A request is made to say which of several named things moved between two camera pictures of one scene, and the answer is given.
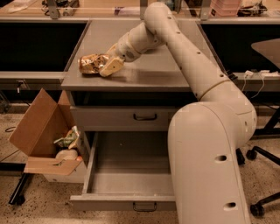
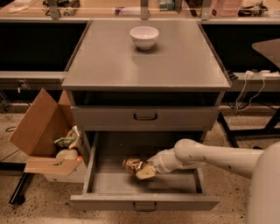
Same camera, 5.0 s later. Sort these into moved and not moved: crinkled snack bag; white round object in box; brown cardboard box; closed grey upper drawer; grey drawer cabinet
Moved: crinkled snack bag
Not moved: brown cardboard box; white round object in box; grey drawer cabinet; closed grey upper drawer
